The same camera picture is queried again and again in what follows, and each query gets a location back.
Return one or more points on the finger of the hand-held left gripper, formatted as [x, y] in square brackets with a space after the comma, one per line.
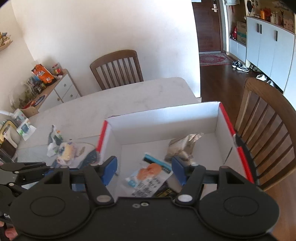
[23, 166]
[32, 177]

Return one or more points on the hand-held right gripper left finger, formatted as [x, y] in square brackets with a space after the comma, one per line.
[109, 169]

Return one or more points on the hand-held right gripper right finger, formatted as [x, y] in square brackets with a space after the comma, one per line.
[178, 169]

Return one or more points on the brown snack packet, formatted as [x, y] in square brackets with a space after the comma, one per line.
[182, 146]

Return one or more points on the black gold sachet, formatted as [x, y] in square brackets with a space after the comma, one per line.
[165, 192]

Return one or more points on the white packet with teal stripe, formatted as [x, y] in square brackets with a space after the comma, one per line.
[148, 178]

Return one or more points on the red cardboard box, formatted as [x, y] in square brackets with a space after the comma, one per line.
[161, 120]

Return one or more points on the person's left hand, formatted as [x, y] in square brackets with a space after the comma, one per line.
[10, 234]

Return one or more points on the green white wipes pack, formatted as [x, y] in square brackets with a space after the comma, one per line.
[26, 129]

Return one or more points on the white tissue pack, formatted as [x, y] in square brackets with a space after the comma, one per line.
[55, 141]

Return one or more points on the yellow bread in clear bag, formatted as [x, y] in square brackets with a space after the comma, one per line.
[66, 153]

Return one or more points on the open cardboard box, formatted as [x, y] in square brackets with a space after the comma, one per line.
[30, 111]

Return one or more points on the glass tank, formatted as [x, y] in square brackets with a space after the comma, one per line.
[20, 97]

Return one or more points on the white sideboard with wooden top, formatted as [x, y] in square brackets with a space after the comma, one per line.
[62, 88]

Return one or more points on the wooden slat-back chair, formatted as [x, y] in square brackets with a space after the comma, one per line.
[116, 69]
[263, 129]

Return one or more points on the orange snack bag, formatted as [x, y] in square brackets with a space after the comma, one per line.
[44, 74]

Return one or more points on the jar with red lid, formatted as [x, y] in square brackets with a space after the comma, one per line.
[56, 69]

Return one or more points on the red patterned rug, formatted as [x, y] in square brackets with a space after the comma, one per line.
[216, 59]

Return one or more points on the black white sneaker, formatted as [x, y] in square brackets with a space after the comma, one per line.
[236, 64]
[243, 68]

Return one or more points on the white slipper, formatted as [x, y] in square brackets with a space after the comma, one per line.
[260, 77]
[269, 83]

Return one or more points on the dark brown door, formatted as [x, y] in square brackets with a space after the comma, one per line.
[208, 25]

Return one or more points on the cardboard box in cabinet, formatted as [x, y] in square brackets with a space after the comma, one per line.
[241, 32]

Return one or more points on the white storage cabinet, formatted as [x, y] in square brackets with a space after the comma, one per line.
[270, 46]

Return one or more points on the wooden wall shelf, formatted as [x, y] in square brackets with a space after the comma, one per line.
[5, 44]

